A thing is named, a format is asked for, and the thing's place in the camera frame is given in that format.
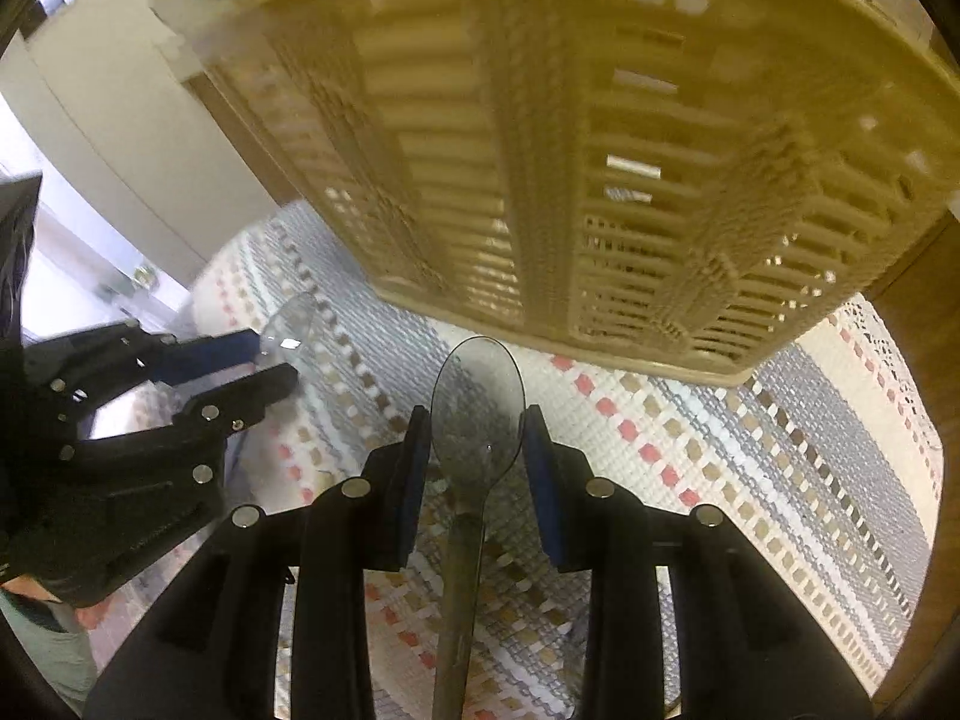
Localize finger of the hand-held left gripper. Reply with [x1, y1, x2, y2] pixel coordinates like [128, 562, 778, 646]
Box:
[51, 321, 261, 422]
[62, 362, 299, 535]

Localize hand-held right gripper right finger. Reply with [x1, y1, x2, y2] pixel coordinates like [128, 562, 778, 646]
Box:
[521, 403, 875, 720]

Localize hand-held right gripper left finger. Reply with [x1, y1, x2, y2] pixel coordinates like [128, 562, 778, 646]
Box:
[82, 405, 436, 720]

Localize clear plastic spoon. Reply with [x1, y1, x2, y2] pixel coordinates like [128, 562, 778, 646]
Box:
[429, 336, 527, 720]
[255, 291, 320, 361]

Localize beige plastic utensil basket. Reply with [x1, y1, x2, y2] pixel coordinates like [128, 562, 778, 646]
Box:
[150, 0, 960, 389]

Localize person's grey-green pants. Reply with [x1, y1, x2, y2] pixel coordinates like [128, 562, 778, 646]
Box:
[0, 585, 100, 715]

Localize striped woven table mat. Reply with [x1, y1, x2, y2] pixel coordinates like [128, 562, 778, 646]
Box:
[75, 202, 942, 720]

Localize white cabinet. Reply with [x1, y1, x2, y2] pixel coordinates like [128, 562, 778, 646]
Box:
[0, 7, 301, 293]

